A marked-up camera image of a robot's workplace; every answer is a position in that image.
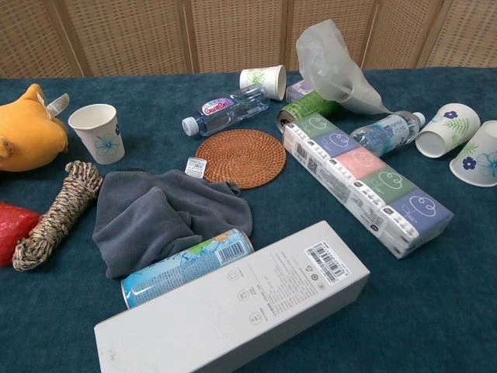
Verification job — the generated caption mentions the white cup blue flower print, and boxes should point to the white cup blue flower print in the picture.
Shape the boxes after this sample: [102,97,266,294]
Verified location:
[68,103,126,166]

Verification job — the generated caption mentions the brown woven rattan coaster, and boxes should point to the brown woven rattan coaster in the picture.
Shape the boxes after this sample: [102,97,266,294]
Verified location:
[195,128,287,190]

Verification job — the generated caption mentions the paper cup green leaf print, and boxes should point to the paper cup green leaf print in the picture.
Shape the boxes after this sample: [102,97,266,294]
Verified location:
[238,64,287,102]

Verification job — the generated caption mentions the paper cup fern flower print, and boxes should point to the paper cup fern flower print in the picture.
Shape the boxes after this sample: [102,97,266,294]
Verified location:
[415,103,481,159]

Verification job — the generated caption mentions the paper cup large blue flowers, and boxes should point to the paper cup large blue flowers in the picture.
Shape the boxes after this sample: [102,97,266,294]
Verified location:
[449,120,497,188]

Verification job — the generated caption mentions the water bottle purple label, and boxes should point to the water bottle purple label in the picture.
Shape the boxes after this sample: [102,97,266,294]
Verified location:
[181,86,271,137]

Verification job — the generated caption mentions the grey microfibre towel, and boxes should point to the grey microfibre towel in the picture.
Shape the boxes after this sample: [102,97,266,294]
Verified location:
[92,167,254,280]

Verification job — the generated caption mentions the green beverage can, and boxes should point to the green beverage can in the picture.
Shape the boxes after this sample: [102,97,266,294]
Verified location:
[276,92,342,135]

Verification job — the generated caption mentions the blue beverage can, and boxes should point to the blue beverage can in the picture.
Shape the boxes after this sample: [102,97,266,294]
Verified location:
[120,228,255,310]

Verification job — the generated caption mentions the purple tissue packet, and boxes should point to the purple tissue packet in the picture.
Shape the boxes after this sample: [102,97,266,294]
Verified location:
[286,79,318,104]

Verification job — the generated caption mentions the multicolour tissue pack bundle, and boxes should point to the multicolour tissue pack bundle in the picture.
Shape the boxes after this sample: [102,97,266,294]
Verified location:
[282,112,454,260]

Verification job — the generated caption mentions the long white cardboard box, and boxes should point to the long white cardboard box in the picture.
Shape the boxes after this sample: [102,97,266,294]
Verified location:
[93,220,371,373]

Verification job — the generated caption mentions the translucent plastic bag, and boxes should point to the translucent plastic bag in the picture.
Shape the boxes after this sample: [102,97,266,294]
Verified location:
[295,18,393,116]

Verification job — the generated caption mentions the water bottle blue label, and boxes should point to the water bottle blue label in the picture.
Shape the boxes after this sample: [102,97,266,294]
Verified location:
[349,110,426,158]

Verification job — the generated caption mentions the rattan folding screen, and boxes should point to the rattan folding screen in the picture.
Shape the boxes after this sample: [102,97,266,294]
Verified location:
[0,0,497,78]

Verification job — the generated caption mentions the teal tablecloth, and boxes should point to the teal tablecloth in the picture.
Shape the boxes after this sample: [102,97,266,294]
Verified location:
[0,68,497,373]

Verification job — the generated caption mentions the yellow plush toy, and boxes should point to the yellow plush toy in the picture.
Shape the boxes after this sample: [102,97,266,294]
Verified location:
[0,83,71,173]

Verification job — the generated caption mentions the red plastic bag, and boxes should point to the red plastic bag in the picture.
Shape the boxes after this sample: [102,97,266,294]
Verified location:
[0,201,41,267]

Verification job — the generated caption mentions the braided brown rope bundle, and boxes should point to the braided brown rope bundle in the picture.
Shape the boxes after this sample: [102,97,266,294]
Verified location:
[12,160,104,272]

